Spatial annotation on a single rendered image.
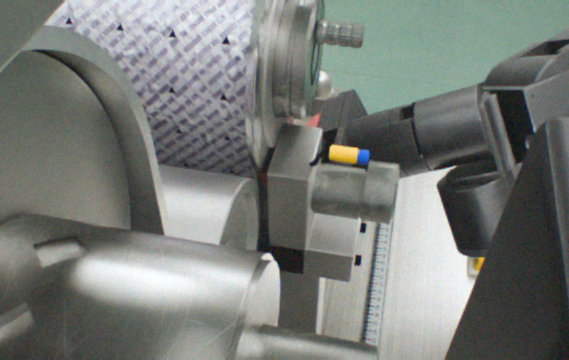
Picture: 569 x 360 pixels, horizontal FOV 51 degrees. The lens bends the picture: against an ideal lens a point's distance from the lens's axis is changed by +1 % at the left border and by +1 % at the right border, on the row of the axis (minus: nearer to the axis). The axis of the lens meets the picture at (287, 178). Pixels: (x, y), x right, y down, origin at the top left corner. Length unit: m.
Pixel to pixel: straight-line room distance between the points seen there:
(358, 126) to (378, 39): 2.23
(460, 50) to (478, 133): 2.26
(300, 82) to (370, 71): 2.17
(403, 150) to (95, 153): 0.32
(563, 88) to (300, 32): 0.22
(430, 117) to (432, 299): 0.28
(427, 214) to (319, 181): 0.39
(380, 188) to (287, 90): 0.09
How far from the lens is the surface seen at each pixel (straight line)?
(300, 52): 0.34
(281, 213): 0.39
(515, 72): 0.50
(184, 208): 0.31
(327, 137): 0.49
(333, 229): 0.42
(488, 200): 0.47
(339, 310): 0.66
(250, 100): 0.31
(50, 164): 0.16
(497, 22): 2.94
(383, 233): 0.73
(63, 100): 0.16
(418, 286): 0.69
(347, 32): 0.35
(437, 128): 0.46
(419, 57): 2.62
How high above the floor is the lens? 1.47
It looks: 46 degrees down
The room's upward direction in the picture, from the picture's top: straight up
